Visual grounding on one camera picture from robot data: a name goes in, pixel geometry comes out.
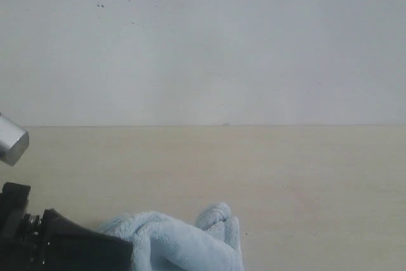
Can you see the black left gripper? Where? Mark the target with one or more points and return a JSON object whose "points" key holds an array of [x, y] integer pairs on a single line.
{"points": [[55, 243]]}

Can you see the light blue fluffy towel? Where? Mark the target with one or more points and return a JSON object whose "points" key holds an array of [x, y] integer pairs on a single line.
{"points": [[161, 242]]}

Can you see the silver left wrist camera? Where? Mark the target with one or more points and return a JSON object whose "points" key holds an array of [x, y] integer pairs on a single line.
{"points": [[14, 141]]}

